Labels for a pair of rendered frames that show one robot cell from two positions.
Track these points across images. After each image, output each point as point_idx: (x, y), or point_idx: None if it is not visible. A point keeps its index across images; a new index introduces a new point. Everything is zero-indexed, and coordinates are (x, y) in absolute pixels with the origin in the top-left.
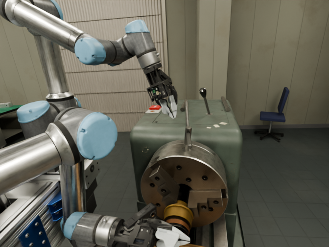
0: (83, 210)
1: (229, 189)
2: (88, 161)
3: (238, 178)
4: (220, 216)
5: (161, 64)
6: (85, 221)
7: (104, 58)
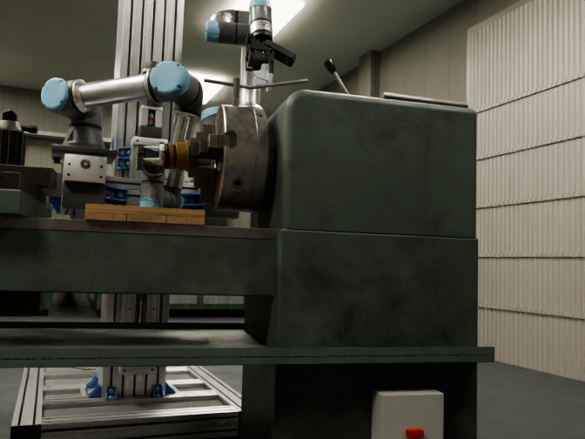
0: (173, 178)
1: (280, 181)
2: None
3: (286, 158)
4: (223, 178)
5: (263, 32)
6: None
7: (218, 34)
